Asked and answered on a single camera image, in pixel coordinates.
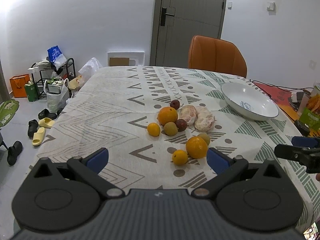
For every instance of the grey door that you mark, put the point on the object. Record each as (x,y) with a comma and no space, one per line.
(170,43)

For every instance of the yellow slipper near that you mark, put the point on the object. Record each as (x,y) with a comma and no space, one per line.
(38,137)

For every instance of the black shoe rack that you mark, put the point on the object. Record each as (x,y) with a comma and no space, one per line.
(39,73)

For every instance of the black slipper far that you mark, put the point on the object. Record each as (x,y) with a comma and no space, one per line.
(47,114)

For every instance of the green paper bag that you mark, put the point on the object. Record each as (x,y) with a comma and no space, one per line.
(31,91)

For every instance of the patterned tablecloth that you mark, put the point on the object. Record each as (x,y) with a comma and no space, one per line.
(114,107)

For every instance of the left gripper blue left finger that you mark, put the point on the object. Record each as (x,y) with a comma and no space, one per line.
(87,169)

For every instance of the black slipper middle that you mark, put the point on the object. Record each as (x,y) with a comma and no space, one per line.
(32,128)

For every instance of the black door handle lock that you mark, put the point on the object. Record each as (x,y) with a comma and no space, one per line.
(164,15)

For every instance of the white power adapter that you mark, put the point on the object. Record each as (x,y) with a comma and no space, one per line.
(296,97)

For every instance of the clear plastic bag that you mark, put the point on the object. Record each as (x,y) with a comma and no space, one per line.
(89,69)

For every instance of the blue white plastic bag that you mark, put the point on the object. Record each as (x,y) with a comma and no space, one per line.
(56,57)

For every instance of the large orange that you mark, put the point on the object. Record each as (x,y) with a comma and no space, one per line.
(166,115)
(196,147)

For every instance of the black shoe near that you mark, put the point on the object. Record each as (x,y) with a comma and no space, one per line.
(13,152)

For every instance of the small white wall switch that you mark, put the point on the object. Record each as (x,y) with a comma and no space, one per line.
(229,5)

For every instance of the yellow slipper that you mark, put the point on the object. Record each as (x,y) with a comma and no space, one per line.
(46,123)
(38,137)

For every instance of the white plastic bag with items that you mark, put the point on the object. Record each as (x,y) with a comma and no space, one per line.
(57,95)

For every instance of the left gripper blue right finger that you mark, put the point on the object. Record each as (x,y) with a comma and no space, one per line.
(227,172)

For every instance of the red orange mat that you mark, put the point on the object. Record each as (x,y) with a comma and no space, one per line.
(282,98)

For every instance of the green-brown round fruit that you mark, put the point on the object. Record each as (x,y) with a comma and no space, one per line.
(205,137)
(170,129)

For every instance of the black slipper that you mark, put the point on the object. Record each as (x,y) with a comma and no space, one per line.
(47,114)
(32,128)

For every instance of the orange paper bag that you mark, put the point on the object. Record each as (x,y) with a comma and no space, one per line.
(17,84)

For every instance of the white ceramic bowl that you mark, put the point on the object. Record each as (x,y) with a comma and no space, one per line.
(249,102)

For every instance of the green snack package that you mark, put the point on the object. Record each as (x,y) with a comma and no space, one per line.
(310,113)

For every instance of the orange leather chair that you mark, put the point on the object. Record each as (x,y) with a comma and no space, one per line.
(216,55)

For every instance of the small mandarin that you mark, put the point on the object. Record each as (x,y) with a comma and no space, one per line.
(153,129)
(179,157)

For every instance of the dark red fruit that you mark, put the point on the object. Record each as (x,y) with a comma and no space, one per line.
(175,104)
(181,125)

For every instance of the green floor mat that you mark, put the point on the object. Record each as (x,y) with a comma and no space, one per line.
(7,111)

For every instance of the yellow slipper far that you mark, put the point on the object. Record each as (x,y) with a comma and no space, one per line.
(46,123)

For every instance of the peeled pomelo piece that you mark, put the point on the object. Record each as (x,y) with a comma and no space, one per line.
(205,119)
(188,113)

